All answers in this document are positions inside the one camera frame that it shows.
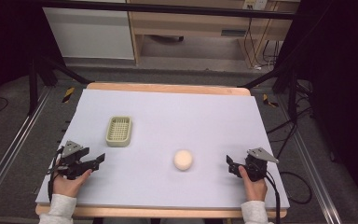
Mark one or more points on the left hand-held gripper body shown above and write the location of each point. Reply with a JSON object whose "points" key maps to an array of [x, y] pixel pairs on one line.
{"points": [[71, 165]]}

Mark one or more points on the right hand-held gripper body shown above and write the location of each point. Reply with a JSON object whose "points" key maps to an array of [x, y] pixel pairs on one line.
{"points": [[256, 169]]}

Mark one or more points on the person's right hand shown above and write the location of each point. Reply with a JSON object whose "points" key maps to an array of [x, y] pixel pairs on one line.
{"points": [[256, 189]]}

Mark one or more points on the person's left hand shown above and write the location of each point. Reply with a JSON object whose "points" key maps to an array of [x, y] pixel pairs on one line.
{"points": [[66, 186]]}

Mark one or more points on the green slotted soap dish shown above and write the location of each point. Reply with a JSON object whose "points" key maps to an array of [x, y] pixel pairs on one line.
{"points": [[119, 131]]}

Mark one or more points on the round cream soap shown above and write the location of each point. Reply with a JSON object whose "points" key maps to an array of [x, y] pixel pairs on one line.
{"points": [[183, 160]]}

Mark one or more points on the yellow black striped tape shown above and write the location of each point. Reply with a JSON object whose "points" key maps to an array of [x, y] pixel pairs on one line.
{"points": [[68, 94], [268, 101]]}

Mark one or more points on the pale lilac foam mat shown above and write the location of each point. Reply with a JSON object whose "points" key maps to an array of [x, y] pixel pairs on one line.
{"points": [[167, 124]]}

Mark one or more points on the black metal stand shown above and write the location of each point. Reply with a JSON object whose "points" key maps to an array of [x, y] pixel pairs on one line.
{"points": [[32, 87], [292, 93]]}

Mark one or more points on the wooden table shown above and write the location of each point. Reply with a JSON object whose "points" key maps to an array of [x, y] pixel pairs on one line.
{"points": [[167, 86]]}

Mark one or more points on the black curtain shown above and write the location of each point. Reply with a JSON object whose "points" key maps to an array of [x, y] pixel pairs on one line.
{"points": [[3, 37], [338, 93]]}

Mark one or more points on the white cabinet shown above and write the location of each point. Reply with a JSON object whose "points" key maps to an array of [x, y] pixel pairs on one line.
{"points": [[90, 34]]}

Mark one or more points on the light wooden desk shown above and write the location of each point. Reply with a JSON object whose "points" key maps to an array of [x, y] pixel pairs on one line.
{"points": [[192, 23]]}

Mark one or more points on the white power strip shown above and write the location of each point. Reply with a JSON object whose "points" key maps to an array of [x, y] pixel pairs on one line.
{"points": [[254, 4]]}

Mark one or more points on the metal floor rail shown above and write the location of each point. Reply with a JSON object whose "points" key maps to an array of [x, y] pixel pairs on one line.
{"points": [[313, 174], [15, 146]]}

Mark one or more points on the black metal frame bar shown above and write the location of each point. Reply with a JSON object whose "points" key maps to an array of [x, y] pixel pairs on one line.
{"points": [[167, 8]]}

